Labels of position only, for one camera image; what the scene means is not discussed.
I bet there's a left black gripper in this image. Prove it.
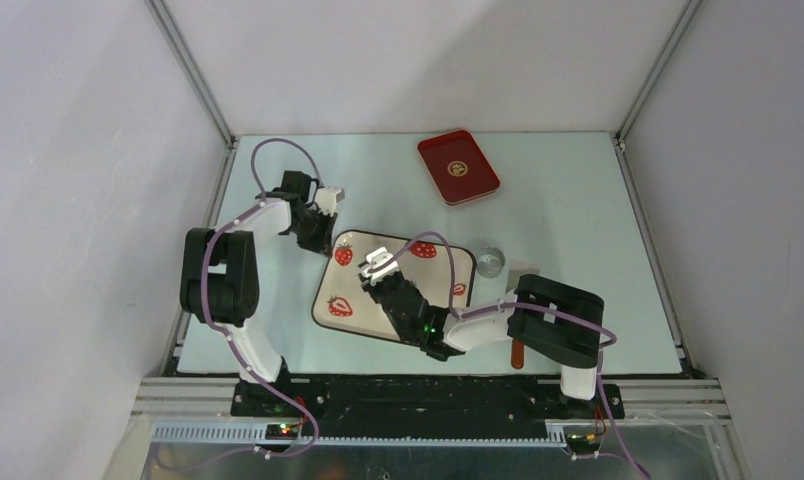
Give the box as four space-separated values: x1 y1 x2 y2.
290 207 337 259

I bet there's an aluminium frame rail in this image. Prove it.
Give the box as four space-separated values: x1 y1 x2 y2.
132 375 731 446

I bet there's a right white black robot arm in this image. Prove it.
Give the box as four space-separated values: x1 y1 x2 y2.
360 272 616 418

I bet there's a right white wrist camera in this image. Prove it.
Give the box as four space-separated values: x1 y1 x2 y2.
360 247 399 286

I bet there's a metal spatula red handle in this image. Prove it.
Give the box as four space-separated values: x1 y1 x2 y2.
506 261 540 370

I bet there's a round metal cutter ring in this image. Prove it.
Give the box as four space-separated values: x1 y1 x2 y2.
476 246 507 279

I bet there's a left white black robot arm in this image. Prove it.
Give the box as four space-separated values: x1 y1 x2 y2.
179 171 345 417

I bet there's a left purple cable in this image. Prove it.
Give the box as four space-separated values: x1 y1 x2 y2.
153 137 324 472

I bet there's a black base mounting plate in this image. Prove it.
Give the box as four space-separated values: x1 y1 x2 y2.
230 374 625 440

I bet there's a red lacquer tray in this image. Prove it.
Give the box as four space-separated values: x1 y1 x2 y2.
417 129 501 206

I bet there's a strawberry print tray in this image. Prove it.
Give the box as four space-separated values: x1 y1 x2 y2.
312 230 476 342

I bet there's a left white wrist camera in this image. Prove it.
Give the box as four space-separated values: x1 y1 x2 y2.
313 187 345 216

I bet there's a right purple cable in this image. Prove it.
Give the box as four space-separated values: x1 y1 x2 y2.
375 231 652 478

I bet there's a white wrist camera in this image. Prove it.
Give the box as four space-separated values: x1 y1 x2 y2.
360 247 399 286
313 187 345 216

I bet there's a purple cable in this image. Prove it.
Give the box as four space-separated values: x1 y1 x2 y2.
153 137 324 472
375 231 652 478

